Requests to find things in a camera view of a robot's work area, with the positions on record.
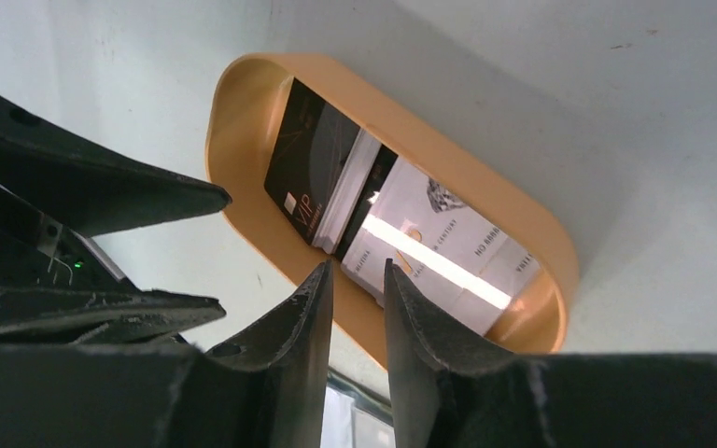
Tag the orange oval tray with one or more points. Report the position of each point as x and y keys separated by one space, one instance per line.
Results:
x=244 y=123

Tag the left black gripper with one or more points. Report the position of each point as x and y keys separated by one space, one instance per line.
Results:
x=94 y=191

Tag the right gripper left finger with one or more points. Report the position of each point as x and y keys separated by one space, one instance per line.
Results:
x=264 y=387

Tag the stack of cards in tray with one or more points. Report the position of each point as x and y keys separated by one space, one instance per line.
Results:
x=385 y=209

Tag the black card in tray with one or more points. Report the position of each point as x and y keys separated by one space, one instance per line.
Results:
x=310 y=152

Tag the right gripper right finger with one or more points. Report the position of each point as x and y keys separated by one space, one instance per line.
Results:
x=450 y=387

